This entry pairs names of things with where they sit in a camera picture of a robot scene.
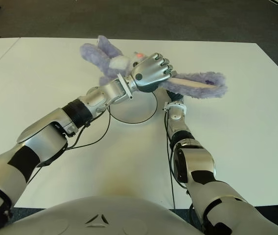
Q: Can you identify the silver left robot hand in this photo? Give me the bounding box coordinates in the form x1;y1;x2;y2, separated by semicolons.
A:
131;52;174;94

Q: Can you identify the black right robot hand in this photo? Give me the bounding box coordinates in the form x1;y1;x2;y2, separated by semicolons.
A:
167;90;185;102

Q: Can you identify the white plate with black rim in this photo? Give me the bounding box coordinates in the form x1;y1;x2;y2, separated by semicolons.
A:
109;89;158;124

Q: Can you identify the purple plush bunny doll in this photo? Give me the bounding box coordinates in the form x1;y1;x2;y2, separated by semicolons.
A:
80;35;229;99

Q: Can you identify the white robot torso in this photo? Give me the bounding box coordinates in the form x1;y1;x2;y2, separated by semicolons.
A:
0;195;203;235

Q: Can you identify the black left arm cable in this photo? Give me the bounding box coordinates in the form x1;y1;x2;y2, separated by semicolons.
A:
30;107;112;183

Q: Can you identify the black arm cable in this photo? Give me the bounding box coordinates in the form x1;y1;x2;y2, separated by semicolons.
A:
163;109;193;221
30;107;112;183

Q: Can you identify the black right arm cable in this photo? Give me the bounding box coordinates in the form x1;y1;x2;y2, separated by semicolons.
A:
163;109;193;221

